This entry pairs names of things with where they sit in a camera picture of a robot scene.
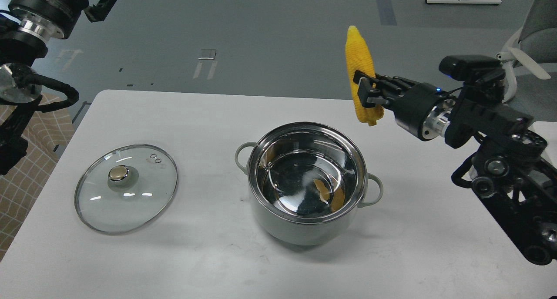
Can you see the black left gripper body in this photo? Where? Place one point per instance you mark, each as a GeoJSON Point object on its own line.
{"type": "Point", "coordinates": [63, 14]}

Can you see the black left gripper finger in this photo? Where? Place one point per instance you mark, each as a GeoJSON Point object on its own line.
{"type": "Point", "coordinates": [100, 11]}

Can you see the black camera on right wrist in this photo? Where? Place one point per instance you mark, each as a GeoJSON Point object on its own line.
{"type": "Point", "coordinates": [474, 70]}

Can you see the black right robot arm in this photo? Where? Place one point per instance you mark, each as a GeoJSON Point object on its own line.
{"type": "Point", "coordinates": [507, 173]}

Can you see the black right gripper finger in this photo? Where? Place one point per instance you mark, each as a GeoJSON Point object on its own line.
{"type": "Point", "coordinates": [373, 92]}
{"type": "Point", "coordinates": [395, 84]}

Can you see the yellow corn cob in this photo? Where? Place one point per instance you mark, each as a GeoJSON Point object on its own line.
{"type": "Point", "coordinates": [358, 58]}

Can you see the glass pot lid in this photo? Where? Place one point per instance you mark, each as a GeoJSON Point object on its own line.
{"type": "Point", "coordinates": [126, 188]}

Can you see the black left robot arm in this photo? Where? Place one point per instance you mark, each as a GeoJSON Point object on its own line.
{"type": "Point", "coordinates": [26, 28]}

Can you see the grey steel cooking pot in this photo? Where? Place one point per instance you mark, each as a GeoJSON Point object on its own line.
{"type": "Point", "coordinates": [307, 180]}

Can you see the beige checkered cloth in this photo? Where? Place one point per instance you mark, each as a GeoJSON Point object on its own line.
{"type": "Point", "coordinates": [20, 188]}

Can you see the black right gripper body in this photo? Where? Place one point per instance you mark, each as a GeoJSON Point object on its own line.
{"type": "Point", "coordinates": [421, 109]}

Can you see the grey office chair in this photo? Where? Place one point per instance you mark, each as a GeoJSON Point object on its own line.
{"type": "Point", "coordinates": [528, 87]}

